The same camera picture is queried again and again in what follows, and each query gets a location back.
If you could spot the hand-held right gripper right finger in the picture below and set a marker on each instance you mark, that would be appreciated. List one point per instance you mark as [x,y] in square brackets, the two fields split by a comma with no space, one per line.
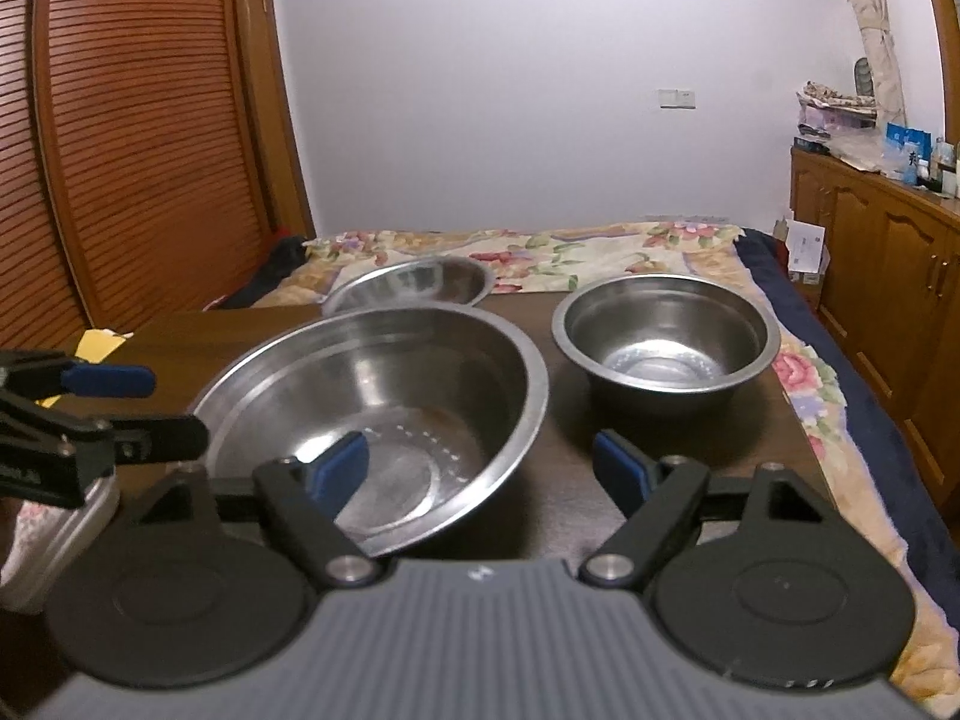
[619,469]

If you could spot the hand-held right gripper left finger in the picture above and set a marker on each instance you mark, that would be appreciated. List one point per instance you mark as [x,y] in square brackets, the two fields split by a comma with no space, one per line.
[341,469]

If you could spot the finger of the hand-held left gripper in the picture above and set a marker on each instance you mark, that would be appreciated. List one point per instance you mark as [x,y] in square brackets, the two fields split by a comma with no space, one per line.
[112,381]
[165,436]

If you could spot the white floral square plate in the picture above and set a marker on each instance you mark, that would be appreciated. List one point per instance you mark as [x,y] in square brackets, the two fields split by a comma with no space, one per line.
[30,601]
[96,534]
[45,540]

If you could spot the large steel bowl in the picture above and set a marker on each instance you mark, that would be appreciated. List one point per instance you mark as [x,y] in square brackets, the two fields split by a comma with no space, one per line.
[420,390]

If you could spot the small deep steel bowl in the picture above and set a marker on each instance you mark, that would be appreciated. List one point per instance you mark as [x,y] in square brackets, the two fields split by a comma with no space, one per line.
[667,337]

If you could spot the medium shallow steel bowl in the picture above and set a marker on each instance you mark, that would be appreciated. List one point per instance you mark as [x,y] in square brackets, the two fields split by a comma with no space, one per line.
[420,281]

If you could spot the brown louvered wardrobe door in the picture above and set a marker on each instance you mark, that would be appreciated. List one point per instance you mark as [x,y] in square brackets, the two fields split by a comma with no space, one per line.
[150,127]
[22,202]

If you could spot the floral blanket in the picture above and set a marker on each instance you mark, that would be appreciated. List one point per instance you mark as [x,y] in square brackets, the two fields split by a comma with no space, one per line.
[570,247]

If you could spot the dark blue blanket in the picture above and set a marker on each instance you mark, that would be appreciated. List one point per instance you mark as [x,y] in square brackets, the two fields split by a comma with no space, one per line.
[862,405]

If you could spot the white paper box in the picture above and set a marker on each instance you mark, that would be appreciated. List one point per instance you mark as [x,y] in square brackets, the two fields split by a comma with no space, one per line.
[806,247]

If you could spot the plain wooden door panel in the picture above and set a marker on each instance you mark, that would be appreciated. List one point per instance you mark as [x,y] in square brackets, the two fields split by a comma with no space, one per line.
[270,105]

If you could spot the wooden cabinet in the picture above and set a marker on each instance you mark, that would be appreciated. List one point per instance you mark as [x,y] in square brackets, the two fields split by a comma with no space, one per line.
[885,277]

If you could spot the clear plastic bag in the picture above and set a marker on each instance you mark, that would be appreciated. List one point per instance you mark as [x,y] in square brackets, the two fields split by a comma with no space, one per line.
[862,156]

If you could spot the pile of patterned cloth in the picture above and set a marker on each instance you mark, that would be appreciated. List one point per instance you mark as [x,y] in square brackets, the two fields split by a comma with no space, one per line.
[832,109]

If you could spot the blue and white box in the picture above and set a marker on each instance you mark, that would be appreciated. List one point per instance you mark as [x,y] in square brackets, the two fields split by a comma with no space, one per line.
[906,154]

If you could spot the beige patterned curtain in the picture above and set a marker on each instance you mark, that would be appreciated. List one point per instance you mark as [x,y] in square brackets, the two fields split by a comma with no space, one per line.
[870,30]

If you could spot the white wall switch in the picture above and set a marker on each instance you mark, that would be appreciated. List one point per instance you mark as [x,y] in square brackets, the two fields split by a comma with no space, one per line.
[676,97]

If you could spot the wooden window frame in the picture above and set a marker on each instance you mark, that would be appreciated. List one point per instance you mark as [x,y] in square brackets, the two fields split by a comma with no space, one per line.
[941,37]

